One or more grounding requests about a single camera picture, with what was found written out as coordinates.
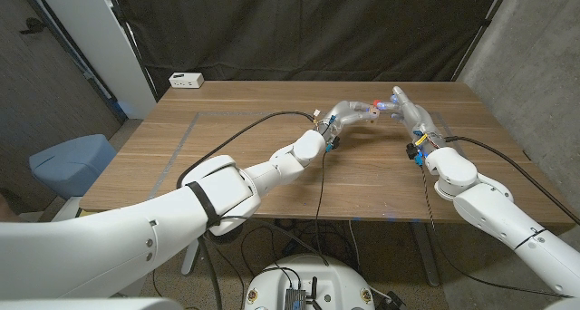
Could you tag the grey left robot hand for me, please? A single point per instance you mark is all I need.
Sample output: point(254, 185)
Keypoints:
point(344, 114)

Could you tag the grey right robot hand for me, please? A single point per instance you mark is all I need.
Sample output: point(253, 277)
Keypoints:
point(419, 122)

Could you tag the wooden block with holes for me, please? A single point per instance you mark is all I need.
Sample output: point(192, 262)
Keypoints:
point(374, 114)

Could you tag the red-headed screw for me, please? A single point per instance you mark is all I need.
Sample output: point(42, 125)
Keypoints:
point(376, 103)

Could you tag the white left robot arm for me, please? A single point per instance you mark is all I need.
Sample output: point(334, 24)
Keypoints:
point(113, 246)

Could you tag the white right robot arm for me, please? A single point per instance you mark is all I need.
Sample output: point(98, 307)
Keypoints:
point(489, 210)

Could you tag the black backdrop curtain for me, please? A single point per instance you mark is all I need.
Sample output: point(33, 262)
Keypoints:
point(294, 29)

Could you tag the black backdrop stand pole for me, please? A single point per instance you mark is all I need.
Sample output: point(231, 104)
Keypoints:
point(129, 33)
point(484, 23)

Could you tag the grey table leg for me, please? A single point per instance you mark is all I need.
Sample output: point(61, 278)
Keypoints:
point(426, 255)

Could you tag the white power strip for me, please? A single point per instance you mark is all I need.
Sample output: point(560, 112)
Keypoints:
point(186, 80)

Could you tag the white robot torso base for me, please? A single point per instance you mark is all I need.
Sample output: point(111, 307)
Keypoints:
point(335, 278)

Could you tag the black antenna stub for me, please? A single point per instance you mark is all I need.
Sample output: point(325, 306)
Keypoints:
point(314, 287)

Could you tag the small grey electronics box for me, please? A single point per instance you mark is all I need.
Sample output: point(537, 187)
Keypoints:
point(294, 298)

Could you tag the white table leg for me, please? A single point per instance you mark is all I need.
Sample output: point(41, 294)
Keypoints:
point(188, 262)

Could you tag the white cabinet panel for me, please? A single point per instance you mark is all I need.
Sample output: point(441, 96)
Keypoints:
point(104, 42)

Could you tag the blue padded stool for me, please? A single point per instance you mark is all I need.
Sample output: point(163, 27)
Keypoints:
point(68, 162)

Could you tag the white floor base plate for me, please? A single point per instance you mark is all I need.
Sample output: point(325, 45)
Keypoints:
point(63, 210)

